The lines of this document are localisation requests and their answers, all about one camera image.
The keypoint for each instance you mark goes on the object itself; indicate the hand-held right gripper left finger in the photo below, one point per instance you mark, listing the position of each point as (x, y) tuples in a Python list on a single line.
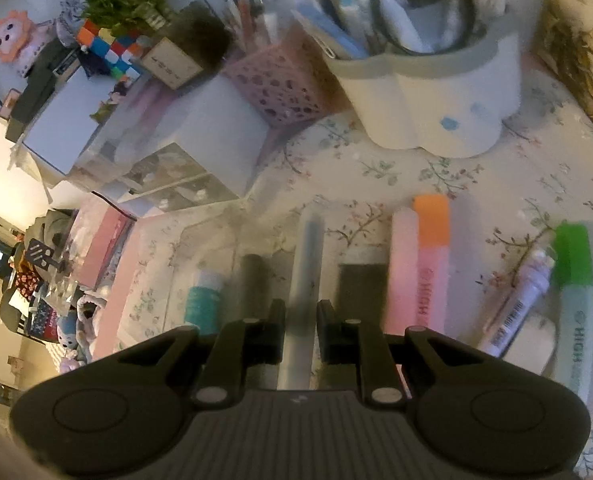
[(275, 332)]

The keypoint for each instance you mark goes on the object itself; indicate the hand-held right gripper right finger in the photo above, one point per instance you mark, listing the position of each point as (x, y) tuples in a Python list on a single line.
[(329, 332)]

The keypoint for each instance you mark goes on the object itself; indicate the white teal glue stick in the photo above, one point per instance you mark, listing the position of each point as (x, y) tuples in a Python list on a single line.
[(204, 305)]

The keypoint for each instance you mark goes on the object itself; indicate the clear plastic drawer tray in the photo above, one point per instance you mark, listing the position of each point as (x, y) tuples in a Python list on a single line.
[(226, 250)]

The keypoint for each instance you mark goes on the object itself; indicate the orange cap pink highlighter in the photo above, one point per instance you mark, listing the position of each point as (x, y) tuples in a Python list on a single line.
[(432, 260)]

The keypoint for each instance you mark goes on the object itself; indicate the green cap highlighter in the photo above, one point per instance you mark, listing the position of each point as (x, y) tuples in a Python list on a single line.
[(576, 320)]

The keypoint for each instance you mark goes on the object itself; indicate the floral tablecloth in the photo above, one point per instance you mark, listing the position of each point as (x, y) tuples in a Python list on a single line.
[(426, 180)]

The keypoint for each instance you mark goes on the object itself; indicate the white ballpoint pen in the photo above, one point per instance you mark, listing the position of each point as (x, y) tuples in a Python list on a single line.
[(518, 305)]

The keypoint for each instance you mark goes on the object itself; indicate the pink flat box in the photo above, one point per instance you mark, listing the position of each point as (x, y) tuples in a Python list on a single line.
[(101, 247)]

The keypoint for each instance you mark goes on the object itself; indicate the blue white plush toy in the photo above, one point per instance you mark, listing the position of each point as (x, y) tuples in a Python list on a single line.
[(69, 335)]

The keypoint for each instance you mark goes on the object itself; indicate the white eraser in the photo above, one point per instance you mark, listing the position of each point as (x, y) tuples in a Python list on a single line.
[(538, 350)]

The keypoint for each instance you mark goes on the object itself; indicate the white desktop drawer organizer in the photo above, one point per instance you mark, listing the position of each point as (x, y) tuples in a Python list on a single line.
[(211, 130)]

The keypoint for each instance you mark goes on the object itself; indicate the white flower-shaped pen holder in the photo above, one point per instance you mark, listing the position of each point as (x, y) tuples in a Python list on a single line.
[(426, 110)]

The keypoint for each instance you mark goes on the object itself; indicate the pink perforated pen holder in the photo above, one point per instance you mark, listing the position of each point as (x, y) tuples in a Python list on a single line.
[(281, 85)]

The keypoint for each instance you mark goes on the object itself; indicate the glass vase with sign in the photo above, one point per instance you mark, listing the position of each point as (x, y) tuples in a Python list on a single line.
[(171, 62)]

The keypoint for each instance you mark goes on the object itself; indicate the white storage box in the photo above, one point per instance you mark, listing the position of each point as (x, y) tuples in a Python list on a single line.
[(64, 120)]

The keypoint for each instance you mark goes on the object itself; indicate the bunch of blue white pens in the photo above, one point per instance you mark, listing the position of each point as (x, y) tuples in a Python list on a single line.
[(336, 20)]

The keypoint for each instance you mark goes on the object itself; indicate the bunch of clear pink pens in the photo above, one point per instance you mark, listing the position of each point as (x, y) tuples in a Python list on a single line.
[(244, 15)]

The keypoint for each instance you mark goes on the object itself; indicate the multicoloured cube puzzle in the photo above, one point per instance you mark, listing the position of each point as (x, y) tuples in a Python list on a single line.
[(109, 47)]

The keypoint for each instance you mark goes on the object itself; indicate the black rim magnifying glass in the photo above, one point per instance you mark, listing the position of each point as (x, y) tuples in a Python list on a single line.
[(426, 10)]

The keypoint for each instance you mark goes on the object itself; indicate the dark green box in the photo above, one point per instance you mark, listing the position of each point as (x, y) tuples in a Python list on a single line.
[(39, 90)]

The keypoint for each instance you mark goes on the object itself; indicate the grey plush toy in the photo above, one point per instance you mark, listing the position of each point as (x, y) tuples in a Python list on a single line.
[(69, 22)]

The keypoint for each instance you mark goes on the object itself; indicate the orange mane lion plush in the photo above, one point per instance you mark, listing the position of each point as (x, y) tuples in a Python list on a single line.
[(14, 40)]

